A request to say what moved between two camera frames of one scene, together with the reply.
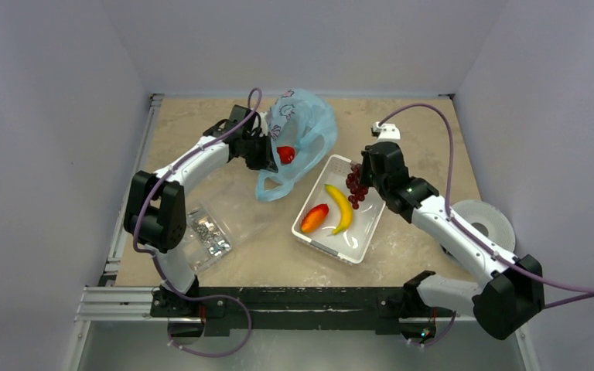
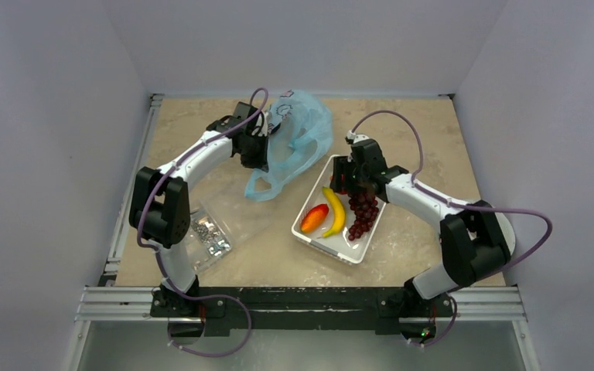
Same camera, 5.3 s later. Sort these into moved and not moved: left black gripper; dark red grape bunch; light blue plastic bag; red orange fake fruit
Moved: dark red grape bunch
Not moved: left black gripper; light blue plastic bag; red orange fake fruit
